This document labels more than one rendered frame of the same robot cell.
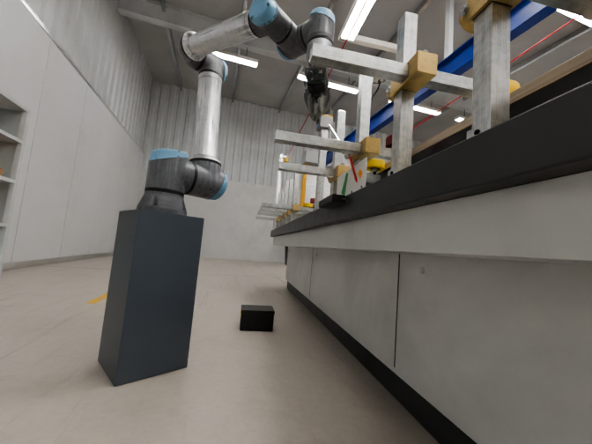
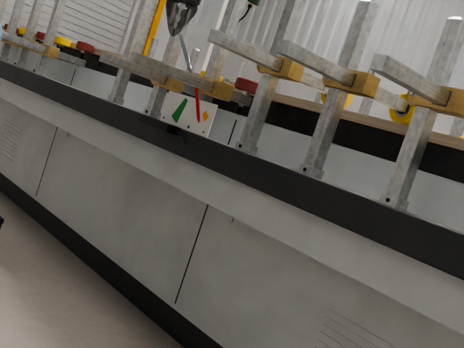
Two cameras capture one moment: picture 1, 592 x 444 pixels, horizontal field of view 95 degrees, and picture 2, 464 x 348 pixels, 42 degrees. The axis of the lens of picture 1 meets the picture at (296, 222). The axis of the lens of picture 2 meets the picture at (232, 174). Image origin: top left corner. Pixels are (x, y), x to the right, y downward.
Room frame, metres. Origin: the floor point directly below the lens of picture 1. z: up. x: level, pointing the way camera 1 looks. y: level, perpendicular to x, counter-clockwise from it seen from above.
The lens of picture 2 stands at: (-0.77, 0.64, 0.75)
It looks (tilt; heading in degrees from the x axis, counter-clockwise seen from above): 4 degrees down; 329
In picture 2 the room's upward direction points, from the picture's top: 19 degrees clockwise
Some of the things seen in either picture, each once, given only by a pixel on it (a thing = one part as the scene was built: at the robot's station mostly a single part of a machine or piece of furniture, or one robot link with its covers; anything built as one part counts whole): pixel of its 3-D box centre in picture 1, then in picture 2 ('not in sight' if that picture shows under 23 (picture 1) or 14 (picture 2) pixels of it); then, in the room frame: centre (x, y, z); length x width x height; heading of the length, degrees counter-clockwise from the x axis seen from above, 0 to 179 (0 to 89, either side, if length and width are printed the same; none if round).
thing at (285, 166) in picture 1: (329, 173); (159, 79); (1.10, -0.13, 0.83); 0.44 x 0.03 x 0.04; 100
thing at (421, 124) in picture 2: not in sight; (420, 126); (0.17, -0.34, 0.88); 0.04 x 0.04 x 0.48; 10
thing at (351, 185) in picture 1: (349, 182); (186, 112); (0.93, -0.17, 0.75); 0.26 x 0.01 x 0.10; 10
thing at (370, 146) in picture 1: (364, 152); (213, 88); (0.88, -0.21, 0.85); 0.14 x 0.06 x 0.05; 10
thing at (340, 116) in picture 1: (336, 163); (168, 63); (1.15, -0.16, 0.89); 0.04 x 0.04 x 0.48; 10
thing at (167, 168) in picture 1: (169, 171); not in sight; (1.14, 0.55, 0.79); 0.17 x 0.15 x 0.18; 142
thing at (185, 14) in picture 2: (319, 105); (183, 22); (0.87, -0.05, 0.99); 0.06 x 0.03 x 0.09; 167
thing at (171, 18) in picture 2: (310, 105); (172, 18); (0.88, -0.02, 0.99); 0.06 x 0.03 x 0.09; 167
